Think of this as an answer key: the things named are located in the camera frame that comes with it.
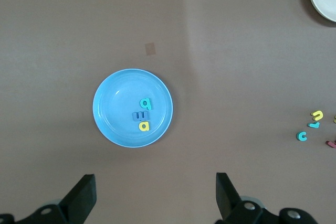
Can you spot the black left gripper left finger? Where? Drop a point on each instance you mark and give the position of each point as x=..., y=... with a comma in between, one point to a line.
x=73, y=203

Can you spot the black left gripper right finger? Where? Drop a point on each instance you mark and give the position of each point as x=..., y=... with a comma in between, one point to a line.
x=231, y=208

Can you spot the yellow letter a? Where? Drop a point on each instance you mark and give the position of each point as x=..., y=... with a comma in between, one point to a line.
x=148, y=127

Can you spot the blue letter m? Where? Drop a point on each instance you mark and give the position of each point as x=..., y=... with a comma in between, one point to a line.
x=136, y=116

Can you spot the teal letter q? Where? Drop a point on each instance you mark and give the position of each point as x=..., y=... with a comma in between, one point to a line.
x=149, y=104

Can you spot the blue plate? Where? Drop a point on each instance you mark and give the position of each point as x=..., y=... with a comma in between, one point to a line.
x=118, y=119

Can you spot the teal letter c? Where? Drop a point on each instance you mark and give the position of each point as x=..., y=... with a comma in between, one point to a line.
x=298, y=136

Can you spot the teal letter r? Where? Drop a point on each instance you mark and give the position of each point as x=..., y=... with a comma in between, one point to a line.
x=313, y=125

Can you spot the red letter f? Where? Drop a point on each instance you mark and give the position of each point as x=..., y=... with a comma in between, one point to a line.
x=331, y=144

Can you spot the yellow letter u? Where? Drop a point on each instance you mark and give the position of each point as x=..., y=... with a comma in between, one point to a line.
x=318, y=112

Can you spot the brown tape patch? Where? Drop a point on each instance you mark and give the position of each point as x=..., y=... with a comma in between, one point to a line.
x=150, y=48

